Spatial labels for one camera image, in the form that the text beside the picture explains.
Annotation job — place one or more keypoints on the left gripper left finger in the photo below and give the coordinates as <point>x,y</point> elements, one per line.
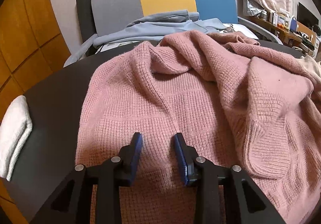
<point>70,202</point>

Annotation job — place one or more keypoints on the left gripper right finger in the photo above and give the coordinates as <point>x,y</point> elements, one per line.
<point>223,194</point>

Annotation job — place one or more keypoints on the pink knitted sweater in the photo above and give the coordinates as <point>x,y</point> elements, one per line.
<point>233,100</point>

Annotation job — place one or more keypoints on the white folded towel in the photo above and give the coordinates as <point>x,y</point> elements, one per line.
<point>16,127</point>

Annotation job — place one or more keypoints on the beige cloth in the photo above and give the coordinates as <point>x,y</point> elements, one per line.
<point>311,66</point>

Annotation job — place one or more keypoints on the white printed pillow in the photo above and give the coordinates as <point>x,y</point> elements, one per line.
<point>240,29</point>

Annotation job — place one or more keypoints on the cluttered wooden shelf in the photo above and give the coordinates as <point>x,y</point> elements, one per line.
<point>300,32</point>

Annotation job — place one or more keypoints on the black rolled mat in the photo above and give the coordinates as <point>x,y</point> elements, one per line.
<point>85,19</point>

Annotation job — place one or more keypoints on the grey blue garment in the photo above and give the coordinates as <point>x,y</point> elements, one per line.
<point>176,17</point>

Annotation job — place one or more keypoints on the grey yellow blue chair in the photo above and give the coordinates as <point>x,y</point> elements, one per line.
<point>114,15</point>

